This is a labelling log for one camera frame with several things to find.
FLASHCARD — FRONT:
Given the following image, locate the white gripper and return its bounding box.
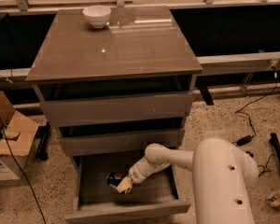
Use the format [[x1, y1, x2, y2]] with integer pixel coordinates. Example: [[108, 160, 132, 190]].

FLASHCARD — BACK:
[[116, 161, 152, 194]]

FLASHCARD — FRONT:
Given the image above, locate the blue pepsi can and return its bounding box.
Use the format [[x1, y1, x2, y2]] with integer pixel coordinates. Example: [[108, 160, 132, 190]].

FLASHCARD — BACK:
[[106, 172, 124, 189]]

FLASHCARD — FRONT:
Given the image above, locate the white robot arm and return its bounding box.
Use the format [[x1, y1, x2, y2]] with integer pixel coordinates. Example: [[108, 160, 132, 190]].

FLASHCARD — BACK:
[[116, 138, 259, 224]]

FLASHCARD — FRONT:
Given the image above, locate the grey open bottom drawer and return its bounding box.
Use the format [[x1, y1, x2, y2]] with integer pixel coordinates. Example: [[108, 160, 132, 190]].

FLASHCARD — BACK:
[[64, 150, 190, 224]]

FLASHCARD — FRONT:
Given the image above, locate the grey middle drawer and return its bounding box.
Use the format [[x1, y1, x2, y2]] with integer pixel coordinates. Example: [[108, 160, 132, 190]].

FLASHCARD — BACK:
[[60, 128, 185, 157]]

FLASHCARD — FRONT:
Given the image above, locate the grey top drawer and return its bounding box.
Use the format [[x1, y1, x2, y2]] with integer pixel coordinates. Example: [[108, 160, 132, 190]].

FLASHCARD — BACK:
[[40, 92, 192, 127]]

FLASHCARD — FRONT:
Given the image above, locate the grey drawer cabinet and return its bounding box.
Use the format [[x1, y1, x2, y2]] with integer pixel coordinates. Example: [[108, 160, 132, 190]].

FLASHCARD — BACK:
[[25, 6, 203, 224]]

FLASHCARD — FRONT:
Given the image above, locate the black stand foot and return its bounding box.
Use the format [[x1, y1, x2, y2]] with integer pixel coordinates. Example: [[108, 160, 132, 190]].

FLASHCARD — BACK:
[[35, 122, 50, 161]]

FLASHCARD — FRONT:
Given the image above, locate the open cardboard box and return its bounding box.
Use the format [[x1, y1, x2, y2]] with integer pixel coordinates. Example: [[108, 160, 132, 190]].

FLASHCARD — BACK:
[[0, 91, 38, 181]]

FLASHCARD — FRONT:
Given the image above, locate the plastic drink bottle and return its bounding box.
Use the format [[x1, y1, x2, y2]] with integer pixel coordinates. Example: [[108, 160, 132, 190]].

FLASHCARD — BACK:
[[267, 189, 280, 208]]

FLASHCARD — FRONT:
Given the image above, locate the white ceramic bowl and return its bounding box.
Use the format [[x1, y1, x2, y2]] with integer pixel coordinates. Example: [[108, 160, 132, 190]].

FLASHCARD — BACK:
[[82, 6, 111, 28]]

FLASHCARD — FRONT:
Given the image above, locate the black power adapter with cable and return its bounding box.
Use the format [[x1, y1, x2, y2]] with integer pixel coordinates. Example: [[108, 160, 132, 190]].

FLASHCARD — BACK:
[[231, 65, 280, 178]]

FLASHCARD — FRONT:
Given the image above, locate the black floor cable left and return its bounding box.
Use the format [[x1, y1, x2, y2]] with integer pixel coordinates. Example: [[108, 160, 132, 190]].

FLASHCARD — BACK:
[[0, 100, 48, 224]]

